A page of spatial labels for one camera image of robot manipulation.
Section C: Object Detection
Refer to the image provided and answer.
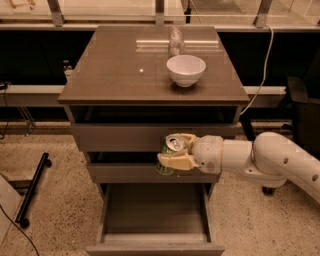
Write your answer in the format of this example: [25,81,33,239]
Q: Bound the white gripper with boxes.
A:
[157,133,224,174]

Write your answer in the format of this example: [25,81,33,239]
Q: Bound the green soda can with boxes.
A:
[156,135,185,176]

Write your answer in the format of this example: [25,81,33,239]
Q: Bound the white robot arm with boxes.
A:
[157,132,320,202]

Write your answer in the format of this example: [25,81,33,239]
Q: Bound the middle grey drawer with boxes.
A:
[87,152,220,183]

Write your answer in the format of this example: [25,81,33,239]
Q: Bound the grey drawer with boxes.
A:
[70,106,240,152]
[87,152,220,183]
[87,183,224,256]

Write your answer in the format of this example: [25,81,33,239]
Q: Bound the bottom grey drawer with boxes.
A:
[87,183,224,256]

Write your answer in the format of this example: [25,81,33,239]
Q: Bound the grey drawer cabinet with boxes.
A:
[57,25,250,201]

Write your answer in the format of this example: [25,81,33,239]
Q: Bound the top grey drawer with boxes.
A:
[70,106,240,152]

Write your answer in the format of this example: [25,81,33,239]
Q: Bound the white ceramic bowl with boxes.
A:
[166,55,206,87]

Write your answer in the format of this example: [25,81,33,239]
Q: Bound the clear plastic bottle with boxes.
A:
[168,27,185,56]

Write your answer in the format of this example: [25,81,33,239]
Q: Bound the black office chair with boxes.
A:
[239,57,320,201]

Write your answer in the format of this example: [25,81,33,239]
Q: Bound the small bottle behind cabinet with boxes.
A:
[63,60,73,80]

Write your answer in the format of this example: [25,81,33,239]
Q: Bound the white cable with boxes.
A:
[239,23,274,116]

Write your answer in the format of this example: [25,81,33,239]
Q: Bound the black floor cable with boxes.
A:
[0,201,42,256]

